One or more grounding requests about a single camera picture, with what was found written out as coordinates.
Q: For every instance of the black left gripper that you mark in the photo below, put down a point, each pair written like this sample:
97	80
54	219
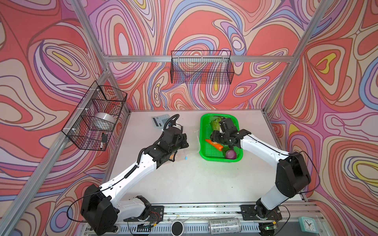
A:
182	137

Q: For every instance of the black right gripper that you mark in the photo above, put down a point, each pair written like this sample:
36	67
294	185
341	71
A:
214	134

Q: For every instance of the orange toy carrot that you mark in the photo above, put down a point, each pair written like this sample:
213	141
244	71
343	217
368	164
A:
217	146

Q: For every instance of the clear zip top bag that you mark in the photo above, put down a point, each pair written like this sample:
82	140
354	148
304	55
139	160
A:
194	145

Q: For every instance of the green plastic basket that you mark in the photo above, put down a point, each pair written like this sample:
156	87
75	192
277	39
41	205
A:
208	151

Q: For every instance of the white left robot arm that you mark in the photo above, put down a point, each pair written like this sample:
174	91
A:
102	205

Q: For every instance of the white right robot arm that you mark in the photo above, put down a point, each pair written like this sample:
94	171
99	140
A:
292	174

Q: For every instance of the toy napa cabbage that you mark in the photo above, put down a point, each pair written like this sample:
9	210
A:
217	123

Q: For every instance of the purple toy onion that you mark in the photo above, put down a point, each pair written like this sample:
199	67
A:
230	155

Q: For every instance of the light blue calculator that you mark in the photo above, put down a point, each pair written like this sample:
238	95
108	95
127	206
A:
160	121

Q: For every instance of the white roll in basket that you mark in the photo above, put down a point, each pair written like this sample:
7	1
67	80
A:
103	121

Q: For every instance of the black round speaker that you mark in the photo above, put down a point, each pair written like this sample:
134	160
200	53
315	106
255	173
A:
177	228

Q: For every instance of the silver drink can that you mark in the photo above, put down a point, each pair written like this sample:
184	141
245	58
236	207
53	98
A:
224	226

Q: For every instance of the teal small clock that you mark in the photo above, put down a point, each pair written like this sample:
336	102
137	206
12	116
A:
308	225

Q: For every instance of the black wire basket back wall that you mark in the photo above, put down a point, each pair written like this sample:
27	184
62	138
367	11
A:
201	67

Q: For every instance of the black wire basket wall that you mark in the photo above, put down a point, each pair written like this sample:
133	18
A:
98	98
201	67

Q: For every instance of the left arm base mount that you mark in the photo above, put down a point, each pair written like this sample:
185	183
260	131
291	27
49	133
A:
151	214

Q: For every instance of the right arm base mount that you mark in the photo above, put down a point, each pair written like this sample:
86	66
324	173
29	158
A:
259	212

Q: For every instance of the black wire basket left wall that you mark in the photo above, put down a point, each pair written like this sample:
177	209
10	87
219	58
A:
98	98

